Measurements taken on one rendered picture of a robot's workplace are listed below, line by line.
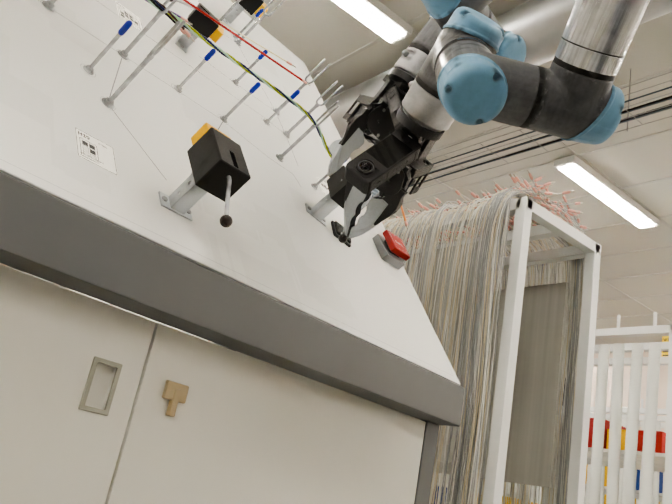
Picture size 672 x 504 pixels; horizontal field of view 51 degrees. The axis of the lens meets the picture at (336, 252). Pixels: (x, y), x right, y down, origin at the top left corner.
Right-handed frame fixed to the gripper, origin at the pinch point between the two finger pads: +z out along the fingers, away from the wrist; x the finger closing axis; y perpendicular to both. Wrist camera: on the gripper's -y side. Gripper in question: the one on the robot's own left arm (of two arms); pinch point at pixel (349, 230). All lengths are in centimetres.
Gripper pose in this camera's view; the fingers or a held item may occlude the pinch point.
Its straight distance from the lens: 105.2
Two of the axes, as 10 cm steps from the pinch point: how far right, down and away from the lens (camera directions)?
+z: -4.4, 7.5, 4.9
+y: 5.4, -2.2, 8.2
